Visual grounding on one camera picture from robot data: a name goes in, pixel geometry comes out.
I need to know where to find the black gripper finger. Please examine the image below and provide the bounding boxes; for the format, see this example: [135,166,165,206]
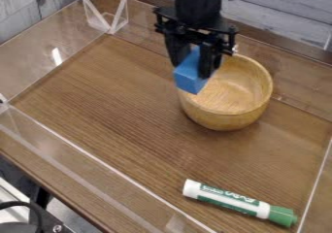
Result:
[199,43,222,79]
[166,34,191,66]

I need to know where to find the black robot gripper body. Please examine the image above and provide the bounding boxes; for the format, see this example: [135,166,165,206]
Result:
[153,0,241,57]

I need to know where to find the blue rectangular block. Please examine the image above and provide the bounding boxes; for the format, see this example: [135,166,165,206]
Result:
[173,47,217,94]

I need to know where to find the brown wooden bowl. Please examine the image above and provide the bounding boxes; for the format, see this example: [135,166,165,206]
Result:
[178,54,274,131]

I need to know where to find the clear acrylic tray walls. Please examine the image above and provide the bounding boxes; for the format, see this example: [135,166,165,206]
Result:
[0,0,332,233]

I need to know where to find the green white dry-erase marker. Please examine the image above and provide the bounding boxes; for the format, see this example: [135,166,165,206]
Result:
[183,179,299,227]

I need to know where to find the black metal table bracket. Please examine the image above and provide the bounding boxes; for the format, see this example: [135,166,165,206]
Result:
[29,187,67,233]

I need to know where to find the black cable under table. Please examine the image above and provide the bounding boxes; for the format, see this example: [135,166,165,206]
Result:
[0,200,45,226]

